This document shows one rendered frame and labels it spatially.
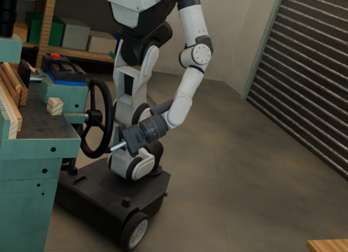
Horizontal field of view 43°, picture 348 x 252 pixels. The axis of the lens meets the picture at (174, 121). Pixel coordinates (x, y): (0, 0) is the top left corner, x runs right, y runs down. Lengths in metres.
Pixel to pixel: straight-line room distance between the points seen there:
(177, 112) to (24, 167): 0.58
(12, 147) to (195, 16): 0.86
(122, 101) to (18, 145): 1.04
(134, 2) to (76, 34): 2.62
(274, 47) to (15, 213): 3.98
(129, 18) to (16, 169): 0.83
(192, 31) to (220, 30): 3.78
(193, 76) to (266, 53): 3.44
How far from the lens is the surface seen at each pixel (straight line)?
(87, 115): 1.57
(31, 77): 1.43
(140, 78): 2.02
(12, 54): 1.39
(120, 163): 2.37
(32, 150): 1.20
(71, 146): 1.23
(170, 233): 2.52
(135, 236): 2.31
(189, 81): 1.66
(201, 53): 1.66
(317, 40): 4.53
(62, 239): 2.30
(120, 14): 1.89
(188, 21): 1.70
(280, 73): 4.82
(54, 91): 1.40
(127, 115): 2.17
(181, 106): 1.60
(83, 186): 2.35
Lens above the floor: 1.45
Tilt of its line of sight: 21 degrees down
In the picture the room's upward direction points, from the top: 17 degrees clockwise
